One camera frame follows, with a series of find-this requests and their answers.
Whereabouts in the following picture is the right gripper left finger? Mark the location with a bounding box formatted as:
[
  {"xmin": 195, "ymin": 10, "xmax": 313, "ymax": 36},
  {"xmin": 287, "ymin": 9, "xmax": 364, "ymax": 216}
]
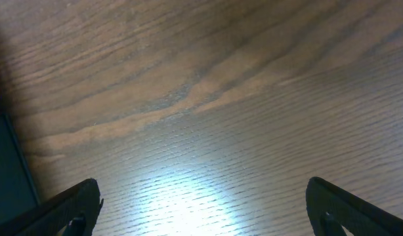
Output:
[{"xmin": 0, "ymin": 178, "xmax": 103, "ymax": 236}]

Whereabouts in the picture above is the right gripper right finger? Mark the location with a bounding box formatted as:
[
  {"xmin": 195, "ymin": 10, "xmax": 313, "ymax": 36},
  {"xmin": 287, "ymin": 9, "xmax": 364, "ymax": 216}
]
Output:
[{"xmin": 306, "ymin": 177, "xmax": 403, "ymax": 236}]

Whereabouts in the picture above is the dark green gift box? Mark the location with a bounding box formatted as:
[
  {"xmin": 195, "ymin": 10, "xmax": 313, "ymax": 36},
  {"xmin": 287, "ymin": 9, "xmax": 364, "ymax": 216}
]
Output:
[{"xmin": 0, "ymin": 113, "xmax": 40, "ymax": 225}]

